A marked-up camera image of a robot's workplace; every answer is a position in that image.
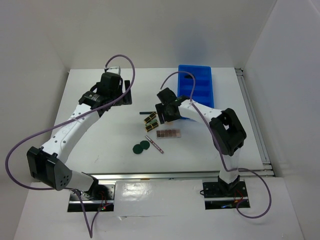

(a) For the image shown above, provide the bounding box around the green lip balm tube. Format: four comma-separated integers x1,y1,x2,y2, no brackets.
145,119,158,127

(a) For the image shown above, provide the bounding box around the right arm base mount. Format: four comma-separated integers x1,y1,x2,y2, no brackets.
199,177,251,210

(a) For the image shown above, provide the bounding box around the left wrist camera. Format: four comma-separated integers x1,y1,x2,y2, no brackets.
104,66,121,75

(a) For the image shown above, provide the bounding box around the front aluminium rail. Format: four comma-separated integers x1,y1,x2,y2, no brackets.
39,171,276,183

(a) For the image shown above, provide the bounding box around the blue plastic organizer bin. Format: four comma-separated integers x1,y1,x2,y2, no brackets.
177,64,215,109

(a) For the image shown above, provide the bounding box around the upper black gold lipstick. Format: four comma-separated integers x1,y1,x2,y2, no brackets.
144,112,157,124

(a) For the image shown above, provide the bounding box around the black gold lipstick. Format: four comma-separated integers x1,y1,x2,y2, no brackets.
145,122,159,132
144,112,157,124

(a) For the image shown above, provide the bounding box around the red lip gloss tube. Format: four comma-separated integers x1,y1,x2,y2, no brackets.
145,135,164,154

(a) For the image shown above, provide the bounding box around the lower black gold lipstick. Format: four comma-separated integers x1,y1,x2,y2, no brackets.
145,122,159,132

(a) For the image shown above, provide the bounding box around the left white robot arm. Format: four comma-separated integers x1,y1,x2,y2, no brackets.
26,67,132,200

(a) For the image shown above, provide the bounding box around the right side aluminium rail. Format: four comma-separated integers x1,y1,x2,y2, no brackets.
234,68,273,172

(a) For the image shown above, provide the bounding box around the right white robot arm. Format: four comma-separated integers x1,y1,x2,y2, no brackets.
155,88,247,196

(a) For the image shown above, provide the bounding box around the aluminium rail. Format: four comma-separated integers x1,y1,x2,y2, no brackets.
234,68,273,172
39,171,276,183

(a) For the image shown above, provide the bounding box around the dark green mascara tube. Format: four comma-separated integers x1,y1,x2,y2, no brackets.
139,111,157,115

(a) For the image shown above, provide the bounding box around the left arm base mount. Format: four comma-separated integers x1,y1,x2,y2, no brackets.
67,181,116,213

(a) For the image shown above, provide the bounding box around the green round compact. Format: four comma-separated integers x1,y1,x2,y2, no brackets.
132,144,144,155
140,140,150,150

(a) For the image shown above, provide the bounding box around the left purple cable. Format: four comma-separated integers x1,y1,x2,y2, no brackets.
4,54,136,240

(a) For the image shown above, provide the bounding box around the eyeshadow palette clear case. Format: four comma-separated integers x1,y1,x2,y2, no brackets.
156,128,182,139

